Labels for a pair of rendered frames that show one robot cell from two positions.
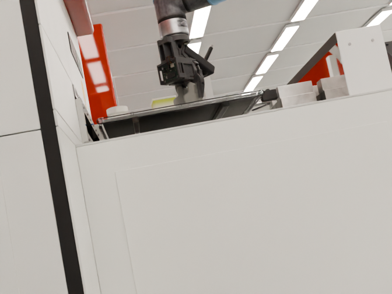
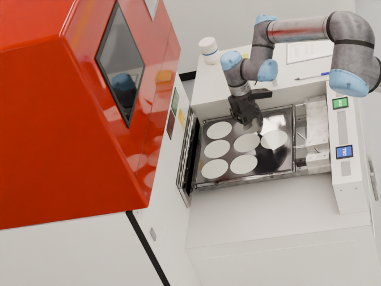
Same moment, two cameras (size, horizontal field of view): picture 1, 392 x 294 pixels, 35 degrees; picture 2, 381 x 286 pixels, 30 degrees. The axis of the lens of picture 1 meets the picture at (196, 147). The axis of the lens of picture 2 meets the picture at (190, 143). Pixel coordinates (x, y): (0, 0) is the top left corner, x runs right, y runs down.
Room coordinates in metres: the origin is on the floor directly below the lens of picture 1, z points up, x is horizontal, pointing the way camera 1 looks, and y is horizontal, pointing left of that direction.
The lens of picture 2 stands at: (-0.42, -0.70, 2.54)
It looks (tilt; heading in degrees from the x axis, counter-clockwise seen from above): 37 degrees down; 26
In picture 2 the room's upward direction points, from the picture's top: 22 degrees counter-clockwise
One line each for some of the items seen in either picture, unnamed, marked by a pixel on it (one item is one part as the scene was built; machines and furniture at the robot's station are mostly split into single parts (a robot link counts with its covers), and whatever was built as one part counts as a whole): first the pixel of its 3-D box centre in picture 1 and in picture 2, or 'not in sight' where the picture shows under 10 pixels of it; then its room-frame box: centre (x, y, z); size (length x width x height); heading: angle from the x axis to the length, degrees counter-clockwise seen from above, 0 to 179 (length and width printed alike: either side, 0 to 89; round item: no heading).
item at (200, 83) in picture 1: (195, 82); (257, 116); (1.52, -0.03, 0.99); 0.05 x 0.02 x 0.09; 47
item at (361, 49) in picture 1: (326, 92); (346, 141); (1.46, -0.33, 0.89); 0.55 x 0.09 x 0.14; 6
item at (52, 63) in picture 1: (66, 68); (170, 165); (1.27, 0.24, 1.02); 0.81 x 0.03 x 0.40; 6
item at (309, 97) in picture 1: (282, 116); (318, 135); (1.53, -0.23, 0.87); 0.36 x 0.08 x 0.03; 6
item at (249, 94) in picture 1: (181, 107); (243, 179); (1.31, 0.01, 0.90); 0.37 x 0.01 x 0.01; 96
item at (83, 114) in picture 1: (91, 136); (190, 156); (1.45, 0.24, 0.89); 0.44 x 0.02 x 0.10; 6
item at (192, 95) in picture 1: (191, 100); (254, 128); (1.51, -0.01, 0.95); 0.06 x 0.03 x 0.09; 137
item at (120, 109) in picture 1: (119, 122); (210, 50); (1.97, 0.23, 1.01); 0.07 x 0.07 x 0.10
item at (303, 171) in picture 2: not in sight; (264, 176); (1.37, -0.04, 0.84); 0.50 x 0.02 x 0.03; 96
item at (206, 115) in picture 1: (176, 121); (245, 144); (1.49, 0.03, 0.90); 0.34 x 0.34 x 0.01; 6
